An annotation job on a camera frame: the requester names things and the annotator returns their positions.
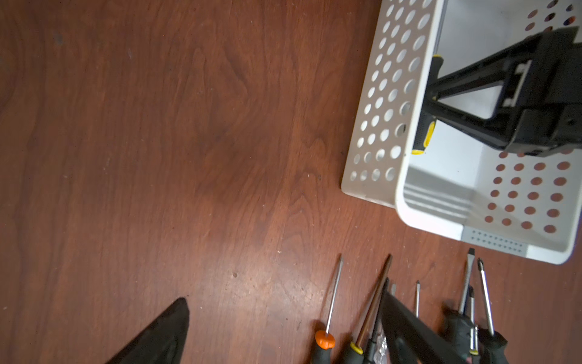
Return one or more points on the large green black screwdriver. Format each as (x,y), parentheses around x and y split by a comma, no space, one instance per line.
(492,342)

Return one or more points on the black yellow short screwdriver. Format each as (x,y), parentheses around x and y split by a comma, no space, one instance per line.
(427,122)

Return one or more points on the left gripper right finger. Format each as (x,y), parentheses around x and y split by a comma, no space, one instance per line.
(409,340)

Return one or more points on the orange black small screwdriver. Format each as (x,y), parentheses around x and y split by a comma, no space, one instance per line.
(324,341)

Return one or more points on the yellow handle screwdriver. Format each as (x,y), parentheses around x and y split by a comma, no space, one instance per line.
(376,350)

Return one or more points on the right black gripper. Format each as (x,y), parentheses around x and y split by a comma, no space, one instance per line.
(542,74)

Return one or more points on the black yellow dotted screwdriver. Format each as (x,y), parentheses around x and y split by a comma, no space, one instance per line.
(359,350)

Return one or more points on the white perforated plastic bin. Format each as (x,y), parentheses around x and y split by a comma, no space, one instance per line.
(459,188)

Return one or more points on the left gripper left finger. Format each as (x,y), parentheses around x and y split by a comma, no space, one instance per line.
(162,341)

